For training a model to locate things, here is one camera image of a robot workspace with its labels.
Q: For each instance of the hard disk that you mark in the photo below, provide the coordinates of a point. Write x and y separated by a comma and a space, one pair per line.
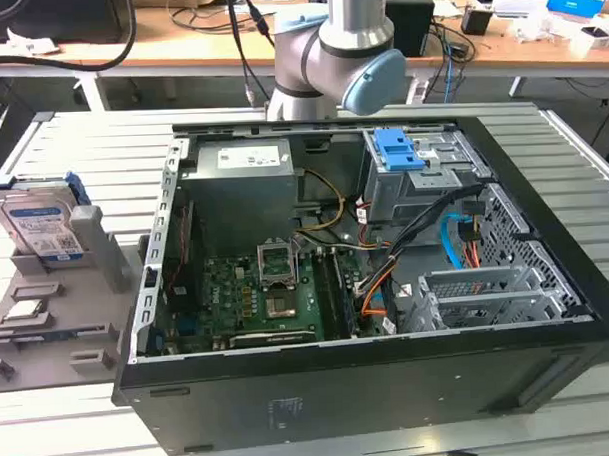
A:
34, 222

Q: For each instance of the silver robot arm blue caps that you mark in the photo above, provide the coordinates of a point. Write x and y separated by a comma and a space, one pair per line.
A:
357, 16

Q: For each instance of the metal disk bay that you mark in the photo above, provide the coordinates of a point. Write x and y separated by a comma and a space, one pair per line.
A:
482, 294

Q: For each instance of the black RAM slot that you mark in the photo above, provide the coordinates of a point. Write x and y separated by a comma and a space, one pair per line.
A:
328, 297

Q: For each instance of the grey power supply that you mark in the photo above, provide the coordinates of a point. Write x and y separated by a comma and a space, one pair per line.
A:
238, 195

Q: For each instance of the CPU socket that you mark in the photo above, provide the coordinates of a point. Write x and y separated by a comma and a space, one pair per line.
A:
281, 305

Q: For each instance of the metal drive cage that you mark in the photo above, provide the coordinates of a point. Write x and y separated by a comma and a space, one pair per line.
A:
393, 195

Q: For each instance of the green motherboard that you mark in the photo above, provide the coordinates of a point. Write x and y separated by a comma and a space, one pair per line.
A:
231, 290

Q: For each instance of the black graphics card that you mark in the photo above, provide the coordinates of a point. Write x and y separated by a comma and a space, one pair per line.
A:
271, 338

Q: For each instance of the blue plastic latch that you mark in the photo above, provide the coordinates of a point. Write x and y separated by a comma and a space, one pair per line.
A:
393, 152

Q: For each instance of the black PC case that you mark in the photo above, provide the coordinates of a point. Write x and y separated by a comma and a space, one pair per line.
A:
340, 397

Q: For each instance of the wooden desk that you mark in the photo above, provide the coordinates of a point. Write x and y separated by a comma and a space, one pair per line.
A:
188, 54

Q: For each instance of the grey parts rack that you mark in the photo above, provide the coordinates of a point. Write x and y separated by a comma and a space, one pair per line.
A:
87, 300

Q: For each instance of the black speaker box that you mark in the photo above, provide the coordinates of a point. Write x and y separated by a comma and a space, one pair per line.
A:
412, 19

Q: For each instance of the small black box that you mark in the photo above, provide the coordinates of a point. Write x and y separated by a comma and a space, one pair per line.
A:
476, 22

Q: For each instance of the silver CPU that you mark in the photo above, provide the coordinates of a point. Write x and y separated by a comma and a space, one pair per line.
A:
23, 310

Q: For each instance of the dark monitor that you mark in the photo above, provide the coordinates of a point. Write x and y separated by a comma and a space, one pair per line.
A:
52, 19

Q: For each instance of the white box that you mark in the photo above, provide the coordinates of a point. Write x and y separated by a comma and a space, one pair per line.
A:
590, 40

